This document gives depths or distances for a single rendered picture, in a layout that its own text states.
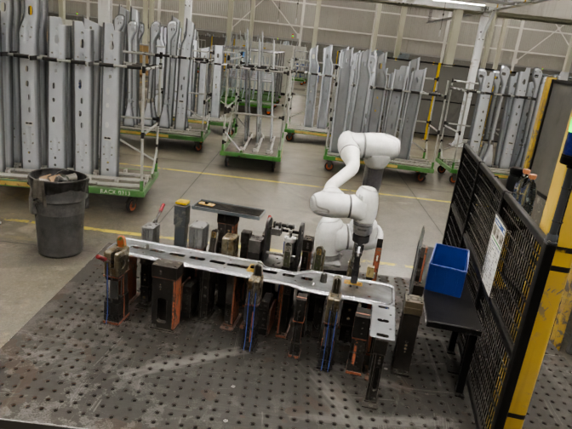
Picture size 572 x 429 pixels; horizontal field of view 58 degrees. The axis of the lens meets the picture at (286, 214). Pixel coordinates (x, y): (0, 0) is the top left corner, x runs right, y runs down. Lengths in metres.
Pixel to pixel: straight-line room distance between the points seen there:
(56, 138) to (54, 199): 1.92
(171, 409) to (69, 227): 3.09
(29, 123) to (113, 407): 4.97
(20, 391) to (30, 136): 4.78
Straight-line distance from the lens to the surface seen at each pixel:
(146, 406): 2.10
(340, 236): 3.02
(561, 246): 1.84
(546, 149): 4.95
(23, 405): 2.18
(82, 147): 6.55
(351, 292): 2.36
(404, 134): 9.56
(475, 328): 2.24
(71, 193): 4.80
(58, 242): 4.97
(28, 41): 6.66
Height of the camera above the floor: 2.01
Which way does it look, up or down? 18 degrees down
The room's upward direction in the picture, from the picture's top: 7 degrees clockwise
